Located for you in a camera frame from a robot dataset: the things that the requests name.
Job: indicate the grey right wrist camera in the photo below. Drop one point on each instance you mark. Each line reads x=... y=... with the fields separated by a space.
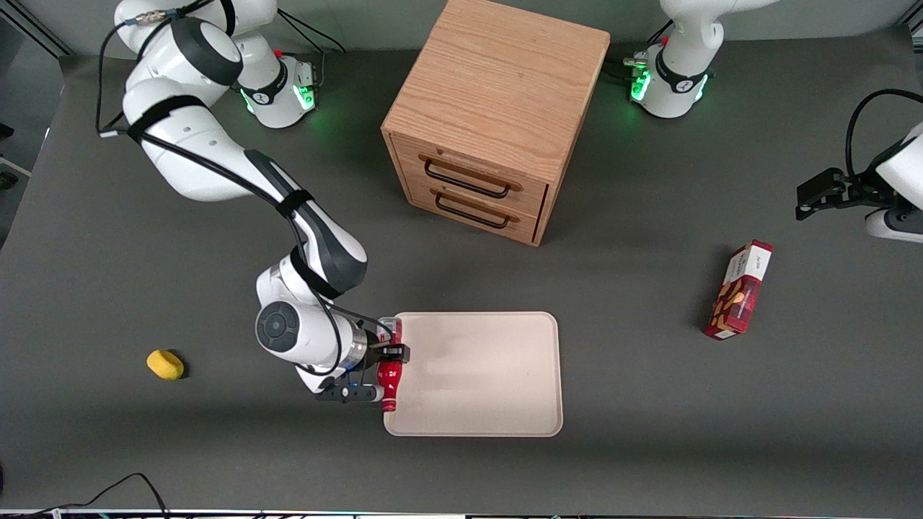
x=353 y=393

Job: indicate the wooden drawer cabinet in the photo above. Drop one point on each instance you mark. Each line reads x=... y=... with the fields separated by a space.
x=497 y=79

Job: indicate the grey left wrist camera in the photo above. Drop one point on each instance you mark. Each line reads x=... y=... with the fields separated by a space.
x=894 y=225

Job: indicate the dark metal frame bar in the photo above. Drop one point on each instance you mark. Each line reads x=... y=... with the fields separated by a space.
x=32 y=29

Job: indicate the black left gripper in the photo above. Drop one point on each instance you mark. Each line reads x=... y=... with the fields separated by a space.
x=848 y=193

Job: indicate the beige rectangular tray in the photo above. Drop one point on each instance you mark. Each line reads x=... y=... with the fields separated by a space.
x=479 y=373

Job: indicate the red snack box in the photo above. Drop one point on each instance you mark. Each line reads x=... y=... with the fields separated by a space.
x=739 y=290

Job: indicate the red coke bottle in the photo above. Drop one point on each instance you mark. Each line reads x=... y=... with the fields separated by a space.
x=390 y=378

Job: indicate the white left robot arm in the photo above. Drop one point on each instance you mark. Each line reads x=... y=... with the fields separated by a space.
x=681 y=50

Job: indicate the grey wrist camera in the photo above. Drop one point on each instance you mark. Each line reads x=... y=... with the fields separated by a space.
x=894 y=225
x=353 y=393

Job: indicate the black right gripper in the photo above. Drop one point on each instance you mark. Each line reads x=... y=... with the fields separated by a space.
x=373 y=344

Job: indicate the yellow sponge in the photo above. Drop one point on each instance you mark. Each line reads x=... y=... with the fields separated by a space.
x=165 y=364

